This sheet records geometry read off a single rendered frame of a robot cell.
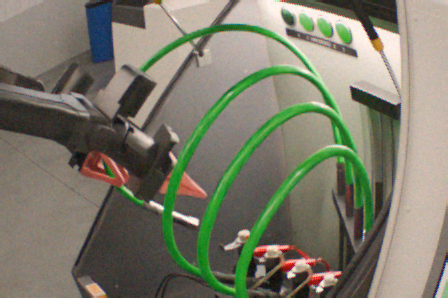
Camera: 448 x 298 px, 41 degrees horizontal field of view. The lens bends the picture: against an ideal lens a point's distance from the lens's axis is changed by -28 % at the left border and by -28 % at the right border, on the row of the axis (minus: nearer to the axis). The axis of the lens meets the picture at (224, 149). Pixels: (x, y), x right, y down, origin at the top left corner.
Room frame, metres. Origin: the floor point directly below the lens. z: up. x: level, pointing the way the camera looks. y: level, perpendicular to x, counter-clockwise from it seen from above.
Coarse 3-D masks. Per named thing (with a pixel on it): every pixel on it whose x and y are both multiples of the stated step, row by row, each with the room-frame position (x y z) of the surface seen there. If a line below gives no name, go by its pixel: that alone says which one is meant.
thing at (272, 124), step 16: (288, 112) 0.92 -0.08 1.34; (304, 112) 0.93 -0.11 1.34; (320, 112) 0.95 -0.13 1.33; (272, 128) 0.91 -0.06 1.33; (256, 144) 0.90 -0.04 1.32; (352, 144) 0.97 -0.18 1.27; (240, 160) 0.89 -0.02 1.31; (224, 176) 0.88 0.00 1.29; (224, 192) 0.87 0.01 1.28; (208, 208) 0.87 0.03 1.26; (208, 224) 0.86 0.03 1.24; (208, 240) 0.86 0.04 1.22; (208, 272) 0.85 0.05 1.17; (224, 288) 0.86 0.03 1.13
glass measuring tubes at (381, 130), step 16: (352, 96) 1.17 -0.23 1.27; (368, 96) 1.12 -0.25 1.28; (384, 96) 1.09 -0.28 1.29; (368, 112) 1.16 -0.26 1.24; (384, 112) 1.08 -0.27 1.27; (400, 112) 1.05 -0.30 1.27; (368, 128) 1.16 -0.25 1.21; (384, 128) 1.10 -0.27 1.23; (368, 144) 1.16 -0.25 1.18; (384, 144) 1.10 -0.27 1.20; (368, 160) 1.16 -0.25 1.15; (384, 160) 1.10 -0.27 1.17; (368, 176) 1.16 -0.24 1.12; (384, 176) 1.14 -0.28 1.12; (384, 192) 1.14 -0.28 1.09
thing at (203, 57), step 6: (156, 0) 1.37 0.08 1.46; (162, 0) 1.38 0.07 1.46; (162, 6) 1.38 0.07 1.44; (168, 12) 1.38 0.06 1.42; (174, 18) 1.39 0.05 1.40; (174, 24) 1.39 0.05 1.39; (180, 30) 1.39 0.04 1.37; (192, 42) 1.40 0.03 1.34; (198, 48) 1.40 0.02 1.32; (198, 54) 1.40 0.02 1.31; (204, 54) 1.40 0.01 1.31; (210, 54) 1.41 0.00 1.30; (198, 60) 1.40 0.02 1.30; (204, 60) 1.41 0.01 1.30; (210, 60) 1.41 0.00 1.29; (198, 66) 1.40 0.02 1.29
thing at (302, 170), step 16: (304, 160) 0.84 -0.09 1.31; (320, 160) 0.84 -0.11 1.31; (352, 160) 0.87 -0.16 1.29; (288, 176) 0.83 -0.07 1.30; (304, 176) 0.83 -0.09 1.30; (288, 192) 0.82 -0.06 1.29; (368, 192) 0.88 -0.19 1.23; (272, 208) 0.81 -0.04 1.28; (368, 208) 0.89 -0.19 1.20; (256, 224) 0.81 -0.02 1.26; (368, 224) 0.89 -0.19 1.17; (256, 240) 0.80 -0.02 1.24; (240, 256) 0.80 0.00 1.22; (240, 272) 0.79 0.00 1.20; (240, 288) 0.78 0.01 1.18
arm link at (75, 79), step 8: (72, 64) 1.19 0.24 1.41; (64, 72) 1.18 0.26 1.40; (72, 72) 1.18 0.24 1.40; (80, 72) 1.18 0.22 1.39; (64, 80) 1.18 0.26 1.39; (72, 80) 1.17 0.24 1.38; (80, 80) 1.17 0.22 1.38; (88, 80) 1.18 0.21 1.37; (32, 88) 1.14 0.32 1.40; (56, 88) 1.16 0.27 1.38; (64, 88) 1.17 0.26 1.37; (72, 88) 1.17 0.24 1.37; (80, 88) 1.17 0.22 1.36; (88, 88) 1.18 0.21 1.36
